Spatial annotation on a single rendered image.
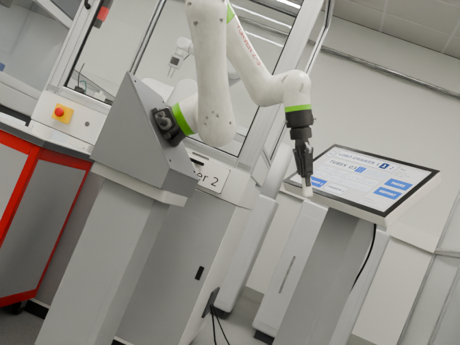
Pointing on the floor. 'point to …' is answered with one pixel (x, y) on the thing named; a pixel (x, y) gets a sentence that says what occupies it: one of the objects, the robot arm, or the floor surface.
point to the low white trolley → (33, 206)
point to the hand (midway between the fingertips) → (307, 186)
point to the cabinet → (159, 265)
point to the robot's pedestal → (107, 261)
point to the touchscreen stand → (326, 280)
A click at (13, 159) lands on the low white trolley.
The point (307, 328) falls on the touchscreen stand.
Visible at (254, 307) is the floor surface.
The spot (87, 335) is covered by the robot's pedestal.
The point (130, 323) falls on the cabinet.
